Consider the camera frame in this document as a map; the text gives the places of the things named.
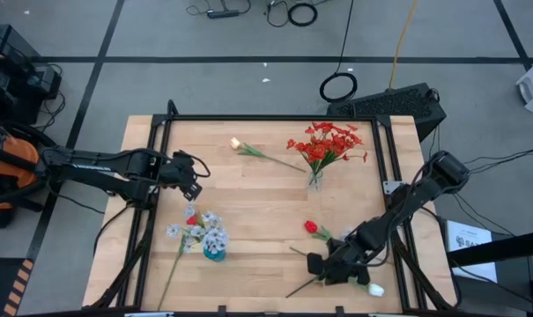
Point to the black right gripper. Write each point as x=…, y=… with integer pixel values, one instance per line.
x=347, y=255

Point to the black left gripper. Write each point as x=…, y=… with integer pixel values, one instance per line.
x=178, y=169

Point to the long green stem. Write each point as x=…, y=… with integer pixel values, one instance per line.
x=375, y=289

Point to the red artificial tulip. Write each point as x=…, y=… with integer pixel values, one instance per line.
x=191, y=219
x=310, y=226

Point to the cream artificial tulip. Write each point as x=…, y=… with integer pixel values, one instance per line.
x=235, y=143

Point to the green stems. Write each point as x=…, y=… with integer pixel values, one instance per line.
x=213, y=238

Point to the teal textured glass vase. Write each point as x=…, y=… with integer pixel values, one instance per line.
x=214, y=254

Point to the clear glass vase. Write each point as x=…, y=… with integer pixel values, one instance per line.
x=315, y=180

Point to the red artificial flower bunch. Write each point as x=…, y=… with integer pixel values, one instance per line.
x=336, y=138
x=314, y=152

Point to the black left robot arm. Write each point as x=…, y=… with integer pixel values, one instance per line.
x=94, y=165

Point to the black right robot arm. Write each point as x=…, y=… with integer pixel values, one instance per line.
x=424, y=187

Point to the white paper sign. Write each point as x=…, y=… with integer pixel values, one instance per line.
x=466, y=231

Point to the black metal beam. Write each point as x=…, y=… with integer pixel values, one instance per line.
x=504, y=248

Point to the black power strip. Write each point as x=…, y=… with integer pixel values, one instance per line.
x=223, y=14

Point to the black computer tower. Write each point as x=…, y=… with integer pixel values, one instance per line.
x=387, y=105

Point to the orange shop vacuum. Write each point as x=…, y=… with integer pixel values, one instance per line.
x=10, y=167

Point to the black electronics stack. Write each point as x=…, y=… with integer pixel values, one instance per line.
x=10, y=79

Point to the black metal table frame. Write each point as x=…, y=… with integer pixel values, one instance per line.
x=270, y=118

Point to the silver mounting bracket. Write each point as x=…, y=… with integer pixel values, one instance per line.
x=391, y=187

